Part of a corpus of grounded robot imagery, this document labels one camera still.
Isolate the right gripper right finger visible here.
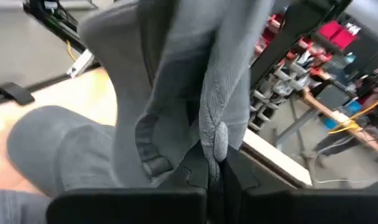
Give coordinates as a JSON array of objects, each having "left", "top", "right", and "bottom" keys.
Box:
[{"left": 221, "top": 146, "right": 378, "bottom": 224}]

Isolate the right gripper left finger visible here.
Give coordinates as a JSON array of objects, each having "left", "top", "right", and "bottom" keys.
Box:
[{"left": 46, "top": 141, "right": 221, "bottom": 224}]

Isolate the grey cap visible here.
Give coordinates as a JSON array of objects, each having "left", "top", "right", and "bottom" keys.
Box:
[
  {"left": 6, "top": 105, "right": 118, "bottom": 197},
  {"left": 78, "top": 0, "right": 275, "bottom": 187}
]

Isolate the wooden workbench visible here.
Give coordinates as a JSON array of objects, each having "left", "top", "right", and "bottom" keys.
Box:
[{"left": 300, "top": 86, "right": 378, "bottom": 161}]

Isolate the blue box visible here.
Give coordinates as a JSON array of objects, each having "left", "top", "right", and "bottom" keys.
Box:
[{"left": 344, "top": 100, "right": 363, "bottom": 115}]

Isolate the black box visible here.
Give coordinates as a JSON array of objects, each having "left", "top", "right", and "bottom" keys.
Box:
[{"left": 316, "top": 83, "right": 351, "bottom": 110}]

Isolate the parts shelf with bins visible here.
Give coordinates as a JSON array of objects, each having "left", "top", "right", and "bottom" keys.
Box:
[{"left": 249, "top": 12, "right": 334, "bottom": 133}]

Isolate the red storage bin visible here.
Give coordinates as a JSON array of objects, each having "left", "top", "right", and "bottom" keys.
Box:
[{"left": 318, "top": 20, "right": 359, "bottom": 50}]

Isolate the thin white cable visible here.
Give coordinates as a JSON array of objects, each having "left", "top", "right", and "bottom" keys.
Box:
[{"left": 315, "top": 178, "right": 369, "bottom": 185}]

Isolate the yellow cable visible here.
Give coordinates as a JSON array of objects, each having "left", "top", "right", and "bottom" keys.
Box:
[{"left": 327, "top": 95, "right": 378, "bottom": 135}]

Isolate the white frame end plate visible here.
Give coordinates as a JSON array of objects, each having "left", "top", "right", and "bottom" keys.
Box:
[{"left": 66, "top": 49, "right": 96, "bottom": 78}]

